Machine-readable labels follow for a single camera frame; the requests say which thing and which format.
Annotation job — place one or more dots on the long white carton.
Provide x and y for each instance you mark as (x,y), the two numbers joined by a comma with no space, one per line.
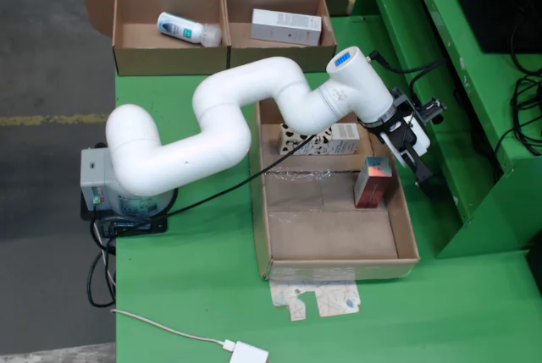
(283,26)

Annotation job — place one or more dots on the white blue plastic bottle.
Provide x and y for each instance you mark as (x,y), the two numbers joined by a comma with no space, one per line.
(178,29)

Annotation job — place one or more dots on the open brown cardboard box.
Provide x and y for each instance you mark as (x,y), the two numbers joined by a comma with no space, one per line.
(275,58)
(169,60)

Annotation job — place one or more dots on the white power adapter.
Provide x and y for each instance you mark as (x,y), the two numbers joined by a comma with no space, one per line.
(250,354)

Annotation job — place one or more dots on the flattened printed carton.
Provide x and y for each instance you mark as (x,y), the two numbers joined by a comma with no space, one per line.
(334,299)

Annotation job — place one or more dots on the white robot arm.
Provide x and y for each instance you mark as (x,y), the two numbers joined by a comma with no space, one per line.
(220,126)

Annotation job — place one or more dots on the black camera box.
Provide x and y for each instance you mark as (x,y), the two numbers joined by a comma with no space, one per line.
(432,110)

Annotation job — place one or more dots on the grey robot base unit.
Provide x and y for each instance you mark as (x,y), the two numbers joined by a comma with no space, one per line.
(95,177)

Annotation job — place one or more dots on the green metal cabinet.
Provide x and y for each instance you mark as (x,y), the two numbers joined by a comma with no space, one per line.
(406,41)

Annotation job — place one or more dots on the cow print carton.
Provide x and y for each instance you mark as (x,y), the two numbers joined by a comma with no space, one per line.
(339,143)

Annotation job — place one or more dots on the holographic silver red carton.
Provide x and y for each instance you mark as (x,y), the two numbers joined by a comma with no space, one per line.
(372,185)

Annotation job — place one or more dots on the shallow cardboard tray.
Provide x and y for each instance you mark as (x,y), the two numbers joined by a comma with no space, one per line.
(330,232)

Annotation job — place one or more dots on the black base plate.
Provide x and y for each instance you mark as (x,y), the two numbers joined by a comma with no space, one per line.
(139,227)

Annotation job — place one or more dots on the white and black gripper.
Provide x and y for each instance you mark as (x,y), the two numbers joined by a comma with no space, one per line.
(404,134)

